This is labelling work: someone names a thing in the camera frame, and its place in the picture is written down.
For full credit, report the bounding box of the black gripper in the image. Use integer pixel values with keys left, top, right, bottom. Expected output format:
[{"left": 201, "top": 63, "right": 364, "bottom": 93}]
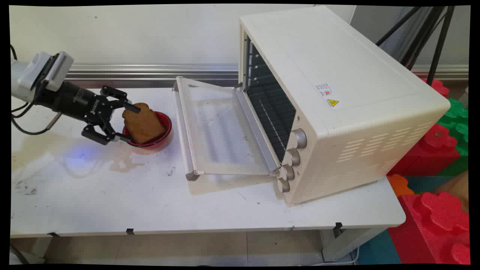
[{"left": 37, "top": 81, "right": 142, "bottom": 146}]

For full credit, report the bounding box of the brown toast slice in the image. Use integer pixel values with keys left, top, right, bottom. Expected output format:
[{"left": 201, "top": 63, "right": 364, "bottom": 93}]
[{"left": 121, "top": 102, "right": 166, "bottom": 145}]

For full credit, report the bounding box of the red bowl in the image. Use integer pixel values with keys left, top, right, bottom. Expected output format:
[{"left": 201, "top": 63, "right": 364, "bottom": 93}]
[{"left": 123, "top": 111, "right": 173, "bottom": 148}]

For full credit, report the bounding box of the glass oven door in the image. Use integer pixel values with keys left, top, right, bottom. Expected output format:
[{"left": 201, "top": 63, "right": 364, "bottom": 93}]
[{"left": 172, "top": 76, "right": 282, "bottom": 182}]

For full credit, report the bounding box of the large silver oven knob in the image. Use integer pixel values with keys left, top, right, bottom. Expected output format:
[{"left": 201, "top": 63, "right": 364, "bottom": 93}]
[{"left": 288, "top": 128, "right": 308, "bottom": 150}]

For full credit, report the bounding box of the white label sticker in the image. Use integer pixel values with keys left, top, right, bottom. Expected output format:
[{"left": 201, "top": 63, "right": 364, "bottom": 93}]
[{"left": 315, "top": 83, "right": 334, "bottom": 98}]

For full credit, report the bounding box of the cream toaster oven body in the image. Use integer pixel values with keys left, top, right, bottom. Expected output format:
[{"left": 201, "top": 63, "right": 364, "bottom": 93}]
[{"left": 238, "top": 5, "right": 451, "bottom": 207}]

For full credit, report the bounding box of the orange foam block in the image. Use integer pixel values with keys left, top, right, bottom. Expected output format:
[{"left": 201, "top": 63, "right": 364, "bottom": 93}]
[{"left": 387, "top": 174, "right": 415, "bottom": 198}]

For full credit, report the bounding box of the teal foam floor mat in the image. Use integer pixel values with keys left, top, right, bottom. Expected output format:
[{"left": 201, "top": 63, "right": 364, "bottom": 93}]
[{"left": 356, "top": 229, "right": 402, "bottom": 265}]

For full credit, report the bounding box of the teal foam block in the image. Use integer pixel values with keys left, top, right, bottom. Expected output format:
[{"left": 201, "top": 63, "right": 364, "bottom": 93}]
[{"left": 405, "top": 175, "right": 451, "bottom": 194}]

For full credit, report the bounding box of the small red foam block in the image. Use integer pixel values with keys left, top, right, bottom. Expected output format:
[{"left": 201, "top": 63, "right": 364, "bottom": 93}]
[{"left": 419, "top": 77, "right": 450, "bottom": 98}]

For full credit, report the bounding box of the black tripod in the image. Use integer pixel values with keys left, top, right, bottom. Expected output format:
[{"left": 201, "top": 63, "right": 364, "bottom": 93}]
[{"left": 376, "top": 6, "right": 455, "bottom": 86}]

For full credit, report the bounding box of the large red foam block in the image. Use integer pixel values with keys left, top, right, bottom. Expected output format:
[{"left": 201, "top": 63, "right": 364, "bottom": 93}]
[{"left": 388, "top": 192, "right": 471, "bottom": 265}]

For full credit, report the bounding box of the green foam block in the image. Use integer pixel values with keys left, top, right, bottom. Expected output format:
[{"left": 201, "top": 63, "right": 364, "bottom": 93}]
[{"left": 436, "top": 98, "right": 470, "bottom": 177}]

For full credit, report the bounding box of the aluminium wall rail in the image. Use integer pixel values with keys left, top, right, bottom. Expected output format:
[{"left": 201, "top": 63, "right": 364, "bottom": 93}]
[{"left": 63, "top": 63, "right": 470, "bottom": 89}]

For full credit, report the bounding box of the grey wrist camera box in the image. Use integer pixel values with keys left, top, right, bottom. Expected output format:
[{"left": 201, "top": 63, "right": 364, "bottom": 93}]
[{"left": 47, "top": 51, "right": 74, "bottom": 92}]

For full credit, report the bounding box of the cream oven door handle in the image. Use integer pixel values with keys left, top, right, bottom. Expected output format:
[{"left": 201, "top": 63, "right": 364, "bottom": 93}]
[{"left": 172, "top": 76, "right": 200, "bottom": 182}]

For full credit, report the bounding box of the wire oven rack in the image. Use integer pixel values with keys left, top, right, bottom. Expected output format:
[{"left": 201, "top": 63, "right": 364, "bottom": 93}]
[{"left": 245, "top": 83, "right": 297, "bottom": 162}]

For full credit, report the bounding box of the white table leg frame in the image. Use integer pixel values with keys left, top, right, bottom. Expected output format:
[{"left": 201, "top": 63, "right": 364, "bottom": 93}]
[{"left": 320, "top": 224, "right": 391, "bottom": 263}]

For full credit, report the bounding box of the white floor cable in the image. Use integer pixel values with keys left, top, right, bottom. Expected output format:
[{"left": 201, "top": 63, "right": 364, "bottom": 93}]
[{"left": 298, "top": 246, "right": 360, "bottom": 267}]

